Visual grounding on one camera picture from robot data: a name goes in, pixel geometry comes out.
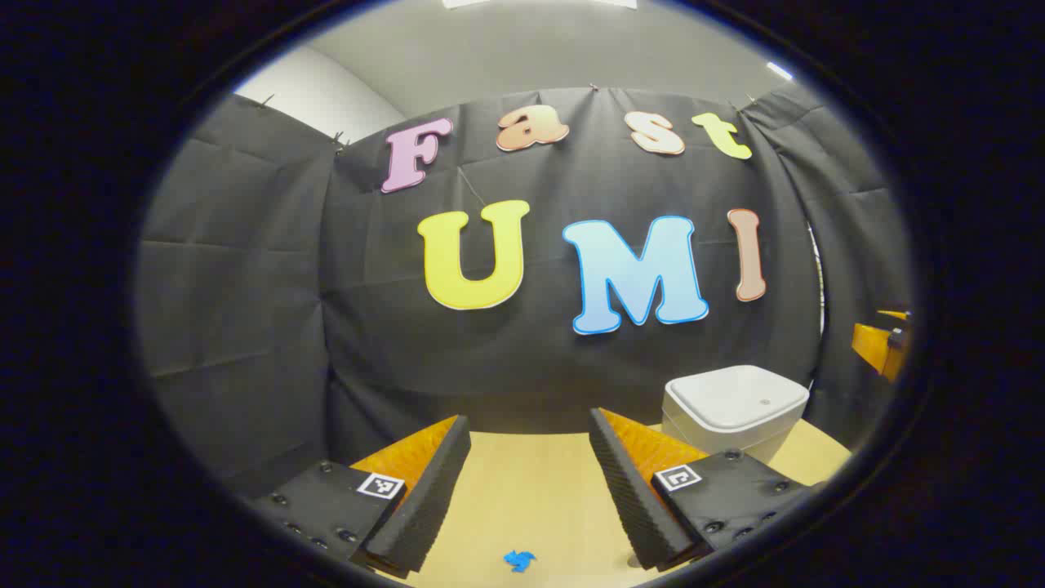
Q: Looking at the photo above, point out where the white desktop garbage bin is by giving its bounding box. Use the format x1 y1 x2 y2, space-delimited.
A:
660 364 811 466

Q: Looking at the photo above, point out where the light wooden desktop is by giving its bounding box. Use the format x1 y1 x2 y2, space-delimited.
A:
351 421 854 588

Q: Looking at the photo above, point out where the black backdrop cloth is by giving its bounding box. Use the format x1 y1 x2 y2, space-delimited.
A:
135 80 915 499

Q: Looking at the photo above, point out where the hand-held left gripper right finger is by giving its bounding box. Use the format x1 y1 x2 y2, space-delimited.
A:
588 407 824 572

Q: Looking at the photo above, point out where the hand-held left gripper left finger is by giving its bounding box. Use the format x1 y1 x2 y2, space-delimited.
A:
243 414 473 582

